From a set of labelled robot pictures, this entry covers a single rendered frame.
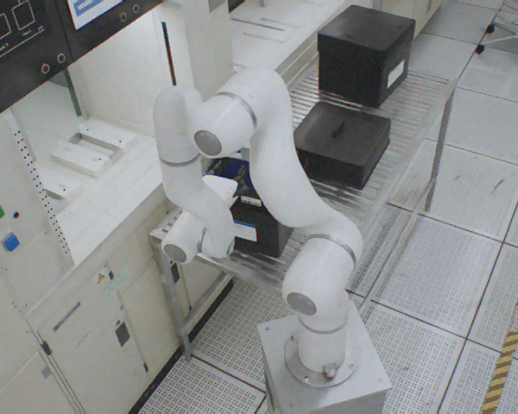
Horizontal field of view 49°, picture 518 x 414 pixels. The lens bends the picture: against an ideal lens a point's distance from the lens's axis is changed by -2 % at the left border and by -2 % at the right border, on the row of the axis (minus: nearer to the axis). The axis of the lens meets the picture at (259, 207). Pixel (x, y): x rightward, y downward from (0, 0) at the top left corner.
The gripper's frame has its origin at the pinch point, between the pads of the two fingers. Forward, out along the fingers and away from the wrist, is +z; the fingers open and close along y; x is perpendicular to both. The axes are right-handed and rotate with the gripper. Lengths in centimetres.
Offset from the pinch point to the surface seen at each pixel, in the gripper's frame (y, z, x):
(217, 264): -3.2, -9.3, -30.0
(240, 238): 1.3, -1.6, -24.9
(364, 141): 25, 49, -20
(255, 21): -42, 117, -18
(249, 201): 3.9, 1.8, -12.0
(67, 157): -63, 5, -15
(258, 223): 7.7, -1.6, -16.5
